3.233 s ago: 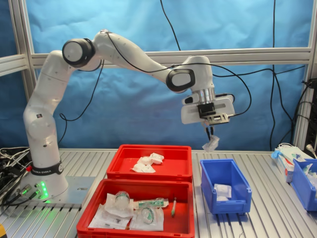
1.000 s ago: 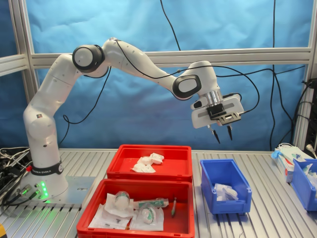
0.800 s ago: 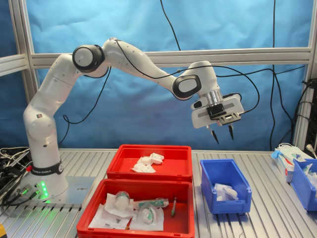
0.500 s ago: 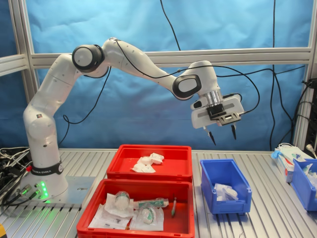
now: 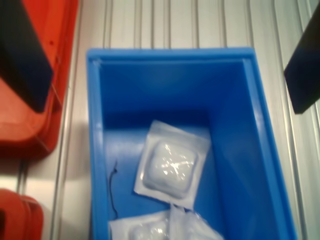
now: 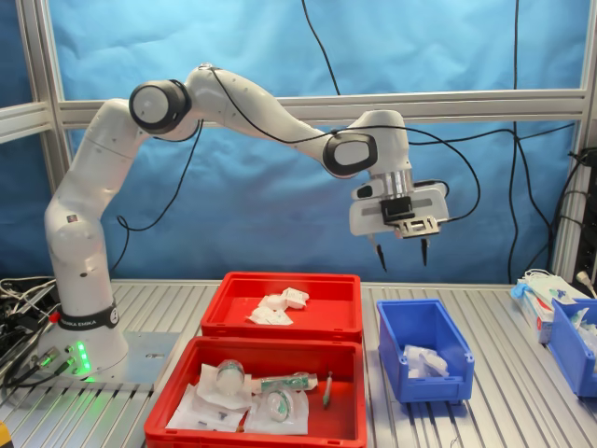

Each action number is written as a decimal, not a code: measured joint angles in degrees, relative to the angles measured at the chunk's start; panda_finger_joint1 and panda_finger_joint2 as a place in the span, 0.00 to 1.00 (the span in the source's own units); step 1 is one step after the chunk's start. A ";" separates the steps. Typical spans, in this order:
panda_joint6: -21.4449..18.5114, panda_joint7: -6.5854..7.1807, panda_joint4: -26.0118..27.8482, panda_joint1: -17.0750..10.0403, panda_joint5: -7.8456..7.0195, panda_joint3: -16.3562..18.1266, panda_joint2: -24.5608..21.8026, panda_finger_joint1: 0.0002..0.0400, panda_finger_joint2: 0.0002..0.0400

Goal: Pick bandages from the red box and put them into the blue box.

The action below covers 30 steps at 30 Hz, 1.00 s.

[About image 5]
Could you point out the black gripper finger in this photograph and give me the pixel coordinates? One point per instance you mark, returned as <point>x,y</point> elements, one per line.
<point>22,62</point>
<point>306,75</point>

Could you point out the red plastic box with bandages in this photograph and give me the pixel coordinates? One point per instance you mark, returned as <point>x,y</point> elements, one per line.
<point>25,135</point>

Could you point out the blue plastic box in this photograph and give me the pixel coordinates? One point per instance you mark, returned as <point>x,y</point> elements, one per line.
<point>162,87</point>

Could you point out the red plastic box with supplies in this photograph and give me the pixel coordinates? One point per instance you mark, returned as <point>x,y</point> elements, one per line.
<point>22,220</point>

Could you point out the clear blister gauze packet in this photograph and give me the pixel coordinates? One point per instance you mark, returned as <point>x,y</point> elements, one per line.
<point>172,162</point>
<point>140,227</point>

